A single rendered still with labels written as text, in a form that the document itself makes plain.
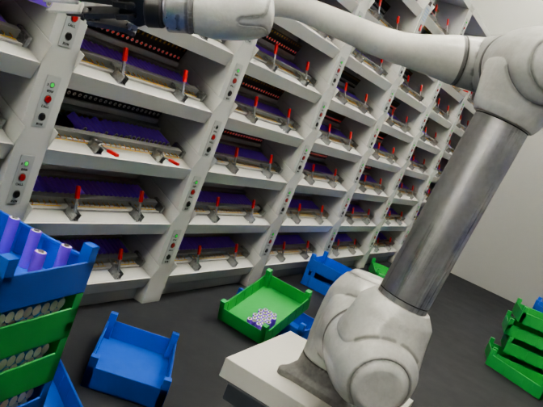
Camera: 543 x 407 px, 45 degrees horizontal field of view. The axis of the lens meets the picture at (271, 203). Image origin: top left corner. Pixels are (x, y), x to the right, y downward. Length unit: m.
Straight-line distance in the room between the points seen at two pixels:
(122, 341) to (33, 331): 0.91
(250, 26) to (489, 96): 0.46
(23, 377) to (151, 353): 0.87
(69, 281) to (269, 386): 0.54
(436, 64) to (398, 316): 0.50
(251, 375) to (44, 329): 0.52
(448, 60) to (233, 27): 0.42
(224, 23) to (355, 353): 0.66
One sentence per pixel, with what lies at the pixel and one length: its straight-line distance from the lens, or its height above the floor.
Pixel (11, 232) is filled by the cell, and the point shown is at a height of 0.44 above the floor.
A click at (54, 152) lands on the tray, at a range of 1.66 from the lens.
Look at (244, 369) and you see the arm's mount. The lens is 1.42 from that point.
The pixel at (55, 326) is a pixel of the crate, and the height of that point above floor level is 0.35.
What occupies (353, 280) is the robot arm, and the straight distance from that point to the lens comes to 1.39.
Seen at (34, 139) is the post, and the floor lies 0.50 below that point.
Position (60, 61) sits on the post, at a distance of 1.58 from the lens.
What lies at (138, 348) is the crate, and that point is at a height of 0.00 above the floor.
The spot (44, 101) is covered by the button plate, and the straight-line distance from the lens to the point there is 1.59.
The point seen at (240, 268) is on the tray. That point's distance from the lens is 2.68.
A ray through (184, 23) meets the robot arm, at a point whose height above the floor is 0.86.
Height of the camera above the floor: 0.80
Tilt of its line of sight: 9 degrees down
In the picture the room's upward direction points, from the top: 22 degrees clockwise
